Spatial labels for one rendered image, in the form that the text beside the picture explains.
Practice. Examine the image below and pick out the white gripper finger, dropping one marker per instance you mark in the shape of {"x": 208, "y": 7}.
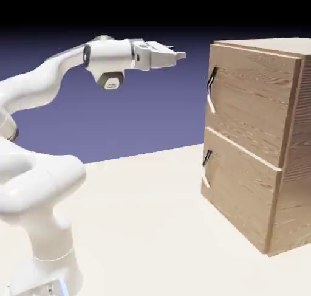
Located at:
{"x": 181, "y": 55}

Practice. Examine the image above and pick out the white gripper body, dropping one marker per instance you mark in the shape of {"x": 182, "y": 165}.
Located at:
{"x": 160, "y": 56}

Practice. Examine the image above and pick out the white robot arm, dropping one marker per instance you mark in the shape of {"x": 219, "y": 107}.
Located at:
{"x": 48, "y": 67}

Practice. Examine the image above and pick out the tall light wood door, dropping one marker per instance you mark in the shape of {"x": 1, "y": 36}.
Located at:
{"x": 252, "y": 106}

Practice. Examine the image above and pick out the light wood cabinet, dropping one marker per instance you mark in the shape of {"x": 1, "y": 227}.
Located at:
{"x": 286, "y": 155}

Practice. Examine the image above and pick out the short light wood door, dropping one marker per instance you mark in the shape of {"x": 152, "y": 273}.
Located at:
{"x": 240, "y": 191}

